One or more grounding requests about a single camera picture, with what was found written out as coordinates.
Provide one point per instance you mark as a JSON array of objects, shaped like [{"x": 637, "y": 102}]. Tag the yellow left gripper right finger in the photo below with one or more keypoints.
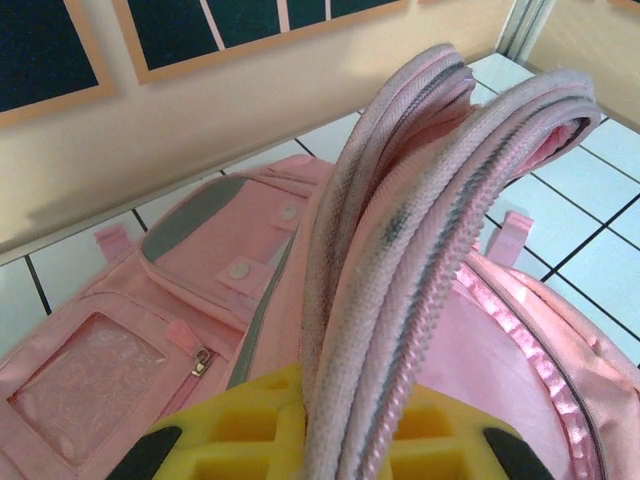
[{"x": 450, "y": 440}]

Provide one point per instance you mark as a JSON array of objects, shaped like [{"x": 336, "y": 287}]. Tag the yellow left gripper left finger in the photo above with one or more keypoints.
[{"x": 235, "y": 440}]

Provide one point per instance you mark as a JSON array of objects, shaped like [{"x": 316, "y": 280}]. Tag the pink student backpack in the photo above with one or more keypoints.
[{"x": 200, "y": 250}]

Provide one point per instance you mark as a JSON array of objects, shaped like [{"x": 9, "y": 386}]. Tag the aluminium corner post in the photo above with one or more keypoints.
[{"x": 522, "y": 27}]

